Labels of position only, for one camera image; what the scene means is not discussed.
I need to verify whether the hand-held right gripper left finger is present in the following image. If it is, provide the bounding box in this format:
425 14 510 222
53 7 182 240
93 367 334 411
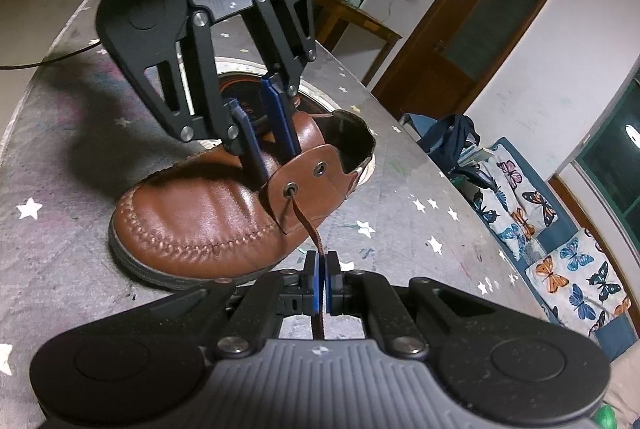
165 253 325 357

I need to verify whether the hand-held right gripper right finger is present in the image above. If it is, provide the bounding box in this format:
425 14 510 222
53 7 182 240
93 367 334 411
327 253 496 360

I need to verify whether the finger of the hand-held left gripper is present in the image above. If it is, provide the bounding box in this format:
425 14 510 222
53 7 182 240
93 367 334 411
252 0 317 160
120 10 269 186

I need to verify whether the brown shoelace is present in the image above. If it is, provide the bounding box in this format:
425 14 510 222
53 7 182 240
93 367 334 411
285 186 331 342

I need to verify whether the brown leather shoe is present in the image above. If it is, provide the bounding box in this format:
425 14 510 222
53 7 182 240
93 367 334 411
107 109 377 292

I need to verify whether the round black induction cooker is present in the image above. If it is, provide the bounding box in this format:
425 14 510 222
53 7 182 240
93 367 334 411
182 56 346 120

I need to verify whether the grey star-print tablecloth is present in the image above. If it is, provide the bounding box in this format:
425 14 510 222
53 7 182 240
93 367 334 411
0 0 566 429

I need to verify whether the wooden side table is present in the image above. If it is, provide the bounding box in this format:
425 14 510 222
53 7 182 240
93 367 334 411
310 0 403 85

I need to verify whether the dark blue backpack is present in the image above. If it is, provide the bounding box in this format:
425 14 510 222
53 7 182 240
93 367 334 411
420 114 496 190

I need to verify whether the stack of books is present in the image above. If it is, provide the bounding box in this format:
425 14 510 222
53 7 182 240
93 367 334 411
457 144 493 167

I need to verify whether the butterfly print cushion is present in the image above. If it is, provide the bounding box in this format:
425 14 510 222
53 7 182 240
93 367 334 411
472 144 558 260
525 229 633 337

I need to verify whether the brown wooden door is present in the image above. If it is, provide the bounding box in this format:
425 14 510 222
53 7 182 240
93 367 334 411
372 0 563 120

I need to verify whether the blue sofa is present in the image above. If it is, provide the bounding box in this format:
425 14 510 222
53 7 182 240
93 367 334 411
400 112 640 360

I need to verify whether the green-framed window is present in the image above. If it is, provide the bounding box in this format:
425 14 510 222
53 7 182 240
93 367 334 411
575 82 640 240

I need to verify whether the black cable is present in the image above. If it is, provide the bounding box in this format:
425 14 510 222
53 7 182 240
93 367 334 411
0 36 103 71

